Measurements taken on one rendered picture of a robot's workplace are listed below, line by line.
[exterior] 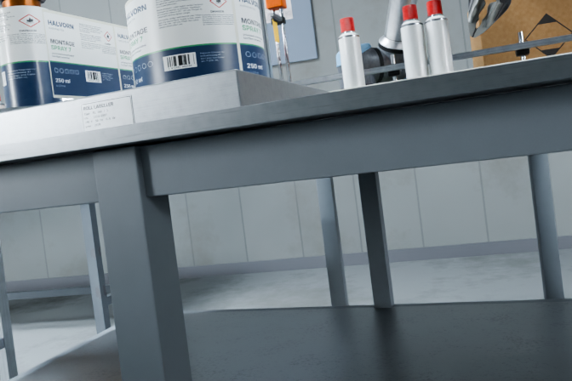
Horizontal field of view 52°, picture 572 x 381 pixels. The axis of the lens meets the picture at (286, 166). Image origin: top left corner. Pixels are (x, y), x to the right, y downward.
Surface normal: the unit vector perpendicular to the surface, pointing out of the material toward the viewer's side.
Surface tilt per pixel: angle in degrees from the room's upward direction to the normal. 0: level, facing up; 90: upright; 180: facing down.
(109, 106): 90
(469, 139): 90
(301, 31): 90
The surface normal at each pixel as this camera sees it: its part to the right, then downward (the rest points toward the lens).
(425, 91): -0.33, 0.06
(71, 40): 0.89, -0.11
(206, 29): 0.27, -0.02
